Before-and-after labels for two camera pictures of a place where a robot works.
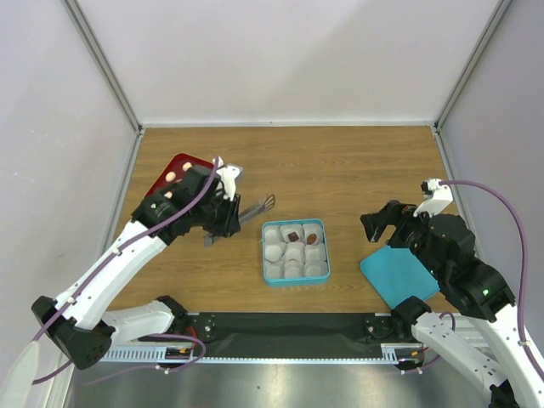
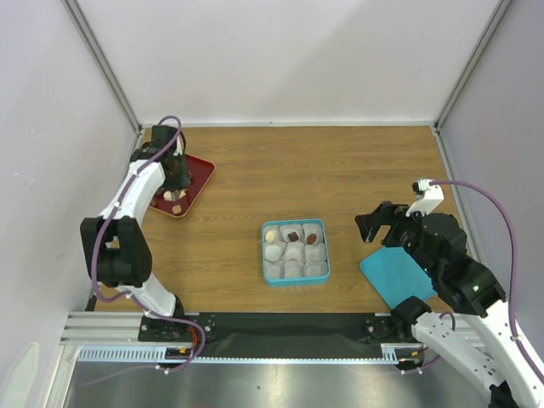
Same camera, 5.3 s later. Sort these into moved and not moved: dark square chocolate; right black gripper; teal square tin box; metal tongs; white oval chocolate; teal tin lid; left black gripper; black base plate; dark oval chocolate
Moved: white oval chocolate; metal tongs; left black gripper
Not moved: dark square chocolate; black base plate; teal tin lid; right black gripper; teal square tin box; dark oval chocolate
